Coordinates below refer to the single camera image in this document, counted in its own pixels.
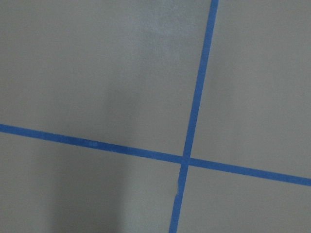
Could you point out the blue tape line crosswise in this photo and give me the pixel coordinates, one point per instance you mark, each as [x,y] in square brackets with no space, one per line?
[153,155]

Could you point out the blue tape line lengthwise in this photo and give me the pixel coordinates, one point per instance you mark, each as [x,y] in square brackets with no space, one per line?
[185,161]

